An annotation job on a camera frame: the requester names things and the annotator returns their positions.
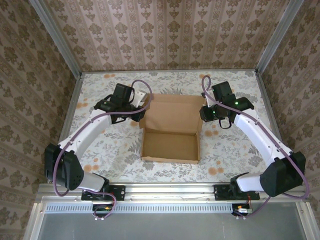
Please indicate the brown cardboard box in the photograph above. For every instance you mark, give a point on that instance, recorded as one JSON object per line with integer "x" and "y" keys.
{"x": 170, "y": 147}

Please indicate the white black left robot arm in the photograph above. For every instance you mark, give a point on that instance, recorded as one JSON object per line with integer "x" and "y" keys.
{"x": 85, "y": 135}

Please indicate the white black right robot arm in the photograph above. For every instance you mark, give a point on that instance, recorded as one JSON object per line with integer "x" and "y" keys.
{"x": 257, "y": 135}

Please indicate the floral printed tablecloth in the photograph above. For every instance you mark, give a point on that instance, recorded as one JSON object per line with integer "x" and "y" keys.
{"x": 170, "y": 172}

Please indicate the small electronics board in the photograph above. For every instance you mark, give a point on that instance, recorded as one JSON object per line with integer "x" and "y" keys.
{"x": 242, "y": 210}
{"x": 102, "y": 208}

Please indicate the grey metal panel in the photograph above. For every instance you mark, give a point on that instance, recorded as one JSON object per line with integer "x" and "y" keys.
{"x": 170, "y": 227}

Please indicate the aluminium table side rail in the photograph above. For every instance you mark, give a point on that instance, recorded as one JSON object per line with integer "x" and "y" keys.
{"x": 71, "y": 110}
{"x": 270, "y": 105}

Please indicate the aluminium frame post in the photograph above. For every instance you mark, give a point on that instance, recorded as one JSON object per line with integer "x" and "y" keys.
{"x": 275, "y": 37}
{"x": 57, "y": 40}

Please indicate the aluminium front rail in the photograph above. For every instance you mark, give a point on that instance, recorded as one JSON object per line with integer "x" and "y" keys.
{"x": 170, "y": 192}

